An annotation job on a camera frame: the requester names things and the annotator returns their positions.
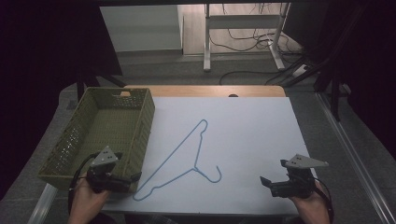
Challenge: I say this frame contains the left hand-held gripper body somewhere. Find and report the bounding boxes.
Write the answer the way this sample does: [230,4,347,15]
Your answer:
[86,146,132,194]

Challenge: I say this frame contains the white metal desk frame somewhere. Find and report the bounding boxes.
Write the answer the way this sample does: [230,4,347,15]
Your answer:
[203,3,291,73]

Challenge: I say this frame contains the white table sheet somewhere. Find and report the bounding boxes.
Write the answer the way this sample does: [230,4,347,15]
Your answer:
[102,96,318,217]

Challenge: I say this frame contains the tangle of black floor cables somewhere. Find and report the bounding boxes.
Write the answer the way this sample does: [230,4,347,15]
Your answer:
[207,3,304,54]

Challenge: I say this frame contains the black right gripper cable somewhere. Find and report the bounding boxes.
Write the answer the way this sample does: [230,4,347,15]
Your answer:
[313,176,334,224]

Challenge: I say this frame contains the person's left hand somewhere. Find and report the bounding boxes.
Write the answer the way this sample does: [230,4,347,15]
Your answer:
[68,177,111,222]

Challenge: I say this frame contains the blue wire clothes hanger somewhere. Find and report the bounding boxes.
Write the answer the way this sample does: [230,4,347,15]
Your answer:
[133,119,222,203]

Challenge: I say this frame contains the white power strip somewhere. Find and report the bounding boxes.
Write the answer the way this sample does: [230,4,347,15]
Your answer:
[291,63,310,77]

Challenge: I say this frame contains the long black floor cable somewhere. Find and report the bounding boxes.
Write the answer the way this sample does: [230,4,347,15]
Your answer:
[219,70,292,86]

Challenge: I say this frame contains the green plastic basket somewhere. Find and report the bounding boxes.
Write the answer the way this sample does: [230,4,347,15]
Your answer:
[37,87,156,193]

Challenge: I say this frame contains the white cabinet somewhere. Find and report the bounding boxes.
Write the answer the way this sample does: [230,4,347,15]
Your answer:
[99,4,184,53]

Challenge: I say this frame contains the metal floor rail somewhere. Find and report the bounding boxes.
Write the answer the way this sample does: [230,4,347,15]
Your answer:
[315,91,396,224]

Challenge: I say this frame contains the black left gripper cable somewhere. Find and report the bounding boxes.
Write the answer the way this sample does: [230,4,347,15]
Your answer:
[67,152,100,216]

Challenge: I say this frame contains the black stand legs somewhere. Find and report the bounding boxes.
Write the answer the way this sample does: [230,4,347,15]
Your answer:
[75,69,128,102]

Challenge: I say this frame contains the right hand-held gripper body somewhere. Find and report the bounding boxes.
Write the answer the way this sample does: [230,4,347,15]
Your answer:
[269,154,330,200]

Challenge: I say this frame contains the dark curtain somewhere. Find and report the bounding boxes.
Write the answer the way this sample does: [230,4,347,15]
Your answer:
[0,0,123,201]
[281,0,396,161]

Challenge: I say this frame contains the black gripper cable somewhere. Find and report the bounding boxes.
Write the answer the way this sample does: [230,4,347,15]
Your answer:
[67,152,100,216]
[313,176,334,224]

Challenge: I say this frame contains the person's right hand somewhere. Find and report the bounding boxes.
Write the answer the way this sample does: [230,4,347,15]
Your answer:
[289,180,331,222]

